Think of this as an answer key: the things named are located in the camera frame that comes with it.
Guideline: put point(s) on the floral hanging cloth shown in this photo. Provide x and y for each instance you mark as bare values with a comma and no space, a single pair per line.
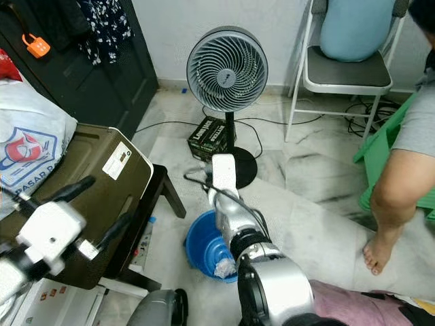
105,27

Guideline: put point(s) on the light blue cushion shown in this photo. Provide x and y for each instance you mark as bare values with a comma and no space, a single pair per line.
357,30

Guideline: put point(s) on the white folding chair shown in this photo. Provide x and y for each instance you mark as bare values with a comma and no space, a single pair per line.
346,71

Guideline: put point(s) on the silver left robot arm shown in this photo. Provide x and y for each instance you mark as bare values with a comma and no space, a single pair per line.
13,285

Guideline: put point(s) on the paper wad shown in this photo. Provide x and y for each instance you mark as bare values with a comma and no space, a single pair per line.
224,268

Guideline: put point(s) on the brown plastic stool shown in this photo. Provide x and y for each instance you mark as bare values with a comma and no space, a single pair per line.
81,156

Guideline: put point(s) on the grey standing fan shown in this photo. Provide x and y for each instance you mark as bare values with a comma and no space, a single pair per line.
228,71

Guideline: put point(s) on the green plastic stool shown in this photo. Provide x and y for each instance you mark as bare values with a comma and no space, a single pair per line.
380,149

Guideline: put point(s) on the white printed plastic bag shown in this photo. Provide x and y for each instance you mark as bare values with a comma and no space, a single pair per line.
34,122

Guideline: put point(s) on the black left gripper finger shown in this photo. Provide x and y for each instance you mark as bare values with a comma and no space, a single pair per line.
73,190
117,232

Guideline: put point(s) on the orange padlock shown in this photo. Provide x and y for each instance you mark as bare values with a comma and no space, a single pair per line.
37,46

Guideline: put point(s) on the silver left robot leg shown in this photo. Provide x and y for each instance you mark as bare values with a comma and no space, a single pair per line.
156,309

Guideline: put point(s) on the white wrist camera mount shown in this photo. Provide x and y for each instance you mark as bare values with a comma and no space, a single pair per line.
224,173
51,231

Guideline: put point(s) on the blue plastic bucket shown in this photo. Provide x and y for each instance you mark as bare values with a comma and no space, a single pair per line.
200,244

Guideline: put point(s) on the red bag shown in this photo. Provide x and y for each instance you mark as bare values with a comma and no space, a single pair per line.
8,68

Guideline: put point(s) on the black cardboard box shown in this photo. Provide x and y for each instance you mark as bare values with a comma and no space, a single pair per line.
207,139

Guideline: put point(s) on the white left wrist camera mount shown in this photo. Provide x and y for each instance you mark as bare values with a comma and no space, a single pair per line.
51,231

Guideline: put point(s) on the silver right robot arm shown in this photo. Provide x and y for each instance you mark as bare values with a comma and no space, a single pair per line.
238,214

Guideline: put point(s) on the black wardrobe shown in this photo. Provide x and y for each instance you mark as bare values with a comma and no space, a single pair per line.
109,81

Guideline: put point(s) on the white printed cardboard box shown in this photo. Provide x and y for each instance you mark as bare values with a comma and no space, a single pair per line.
58,302

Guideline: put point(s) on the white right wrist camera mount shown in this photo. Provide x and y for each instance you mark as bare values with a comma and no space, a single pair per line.
224,173

